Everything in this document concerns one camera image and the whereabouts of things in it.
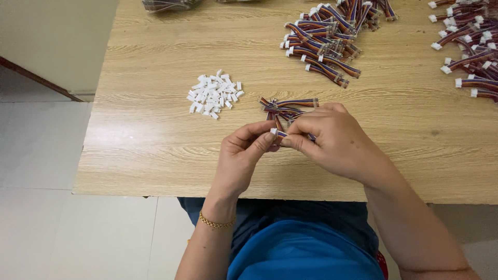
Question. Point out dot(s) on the brown skirting strip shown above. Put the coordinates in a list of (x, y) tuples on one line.
[(39, 79)]

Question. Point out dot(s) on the pile of white connector housings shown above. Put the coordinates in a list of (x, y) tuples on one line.
[(214, 94)]

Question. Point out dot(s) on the red cloth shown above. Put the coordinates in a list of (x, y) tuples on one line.
[(383, 266)]

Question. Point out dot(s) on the bright blue shirt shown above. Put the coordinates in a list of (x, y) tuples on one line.
[(303, 252)]

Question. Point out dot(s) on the person's left hand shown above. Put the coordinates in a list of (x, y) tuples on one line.
[(233, 155)]

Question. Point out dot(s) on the dark blue trousers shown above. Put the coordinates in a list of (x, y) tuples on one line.
[(272, 212)]

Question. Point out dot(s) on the person's right hand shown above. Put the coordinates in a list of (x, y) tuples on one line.
[(338, 144)]

